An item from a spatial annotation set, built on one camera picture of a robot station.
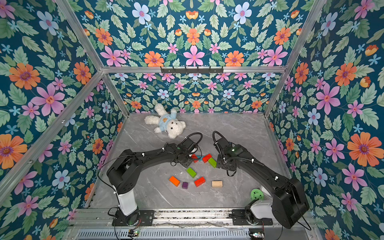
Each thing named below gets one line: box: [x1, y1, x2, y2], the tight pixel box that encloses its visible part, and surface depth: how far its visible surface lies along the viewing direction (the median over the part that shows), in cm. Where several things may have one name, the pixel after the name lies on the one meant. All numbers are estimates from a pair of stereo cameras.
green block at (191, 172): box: [186, 167, 197, 179], surface depth 90 cm
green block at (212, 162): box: [208, 157, 218, 169], surface depth 93 cm
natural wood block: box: [211, 180, 223, 188], surface depth 84 cm
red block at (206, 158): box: [202, 153, 213, 164], surface depth 95 cm
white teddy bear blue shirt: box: [144, 103, 186, 139], surface depth 107 cm
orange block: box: [169, 175, 181, 187], surface depth 86 cm
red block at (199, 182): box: [194, 176, 206, 188], surface depth 86 cm
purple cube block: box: [182, 182, 189, 190], surface depth 84 cm
